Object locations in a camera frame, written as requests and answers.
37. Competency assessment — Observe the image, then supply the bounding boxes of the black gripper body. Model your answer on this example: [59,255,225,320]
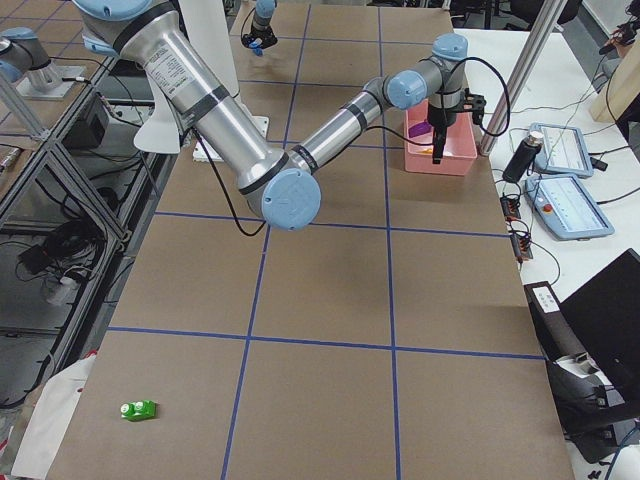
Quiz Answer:
[427,104,457,141]
[241,27,277,49]

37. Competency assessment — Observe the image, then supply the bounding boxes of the purple block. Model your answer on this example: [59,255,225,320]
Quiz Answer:
[408,121,432,138]

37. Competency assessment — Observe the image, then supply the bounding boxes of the green block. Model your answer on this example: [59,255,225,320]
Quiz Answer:
[120,399,157,421]

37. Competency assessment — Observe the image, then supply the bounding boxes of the long blue block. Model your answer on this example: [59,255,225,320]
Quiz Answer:
[249,41,263,56]

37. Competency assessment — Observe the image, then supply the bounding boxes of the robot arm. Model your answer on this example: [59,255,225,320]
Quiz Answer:
[241,0,278,56]
[75,1,468,230]

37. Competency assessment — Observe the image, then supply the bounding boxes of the pink plastic box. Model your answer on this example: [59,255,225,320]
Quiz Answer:
[402,99,478,177]

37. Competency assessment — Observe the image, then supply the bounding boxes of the black box with label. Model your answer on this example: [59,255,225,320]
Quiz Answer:
[523,281,587,361]

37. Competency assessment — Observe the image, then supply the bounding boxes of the black water bottle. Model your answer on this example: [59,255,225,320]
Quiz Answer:
[502,130,544,183]

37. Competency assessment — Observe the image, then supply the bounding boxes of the far teach pendant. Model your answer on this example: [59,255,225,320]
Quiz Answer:
[529,123,594,178]

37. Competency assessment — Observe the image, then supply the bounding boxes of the teach pendant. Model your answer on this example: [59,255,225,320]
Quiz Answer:
[529,123,594,178]
[525,174,615,241]

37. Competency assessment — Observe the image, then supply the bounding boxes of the near teach pendant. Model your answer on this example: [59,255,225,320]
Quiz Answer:
[525,174,615,241]

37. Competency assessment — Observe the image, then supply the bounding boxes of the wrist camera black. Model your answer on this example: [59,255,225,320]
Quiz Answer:
[461,88,486,126]

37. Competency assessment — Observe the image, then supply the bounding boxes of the white pedestal column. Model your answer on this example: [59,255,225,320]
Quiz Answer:
[121,1,280,177]

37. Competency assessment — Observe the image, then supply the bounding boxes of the aluminium frame post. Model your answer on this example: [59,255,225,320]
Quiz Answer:
[488,0,566,133]

